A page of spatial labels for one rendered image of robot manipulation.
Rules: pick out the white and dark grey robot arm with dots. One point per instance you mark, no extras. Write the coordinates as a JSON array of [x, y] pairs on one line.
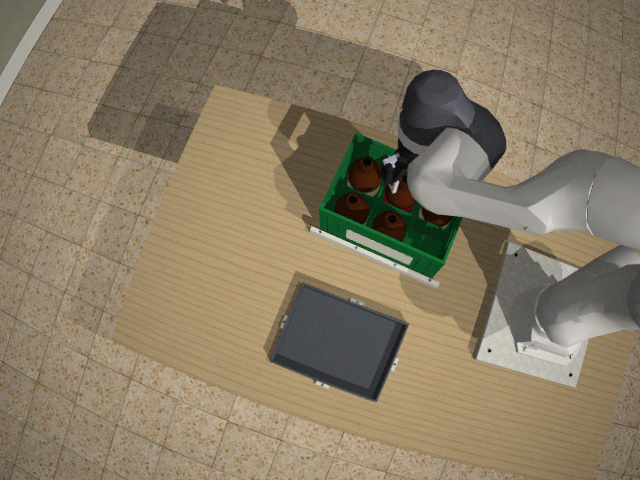
[[588, 191]]

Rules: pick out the green plastic bottle crate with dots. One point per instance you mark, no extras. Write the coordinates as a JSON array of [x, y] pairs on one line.
[[424, 239]]

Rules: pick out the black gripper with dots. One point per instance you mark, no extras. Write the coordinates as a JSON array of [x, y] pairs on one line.
[[396, 170]]

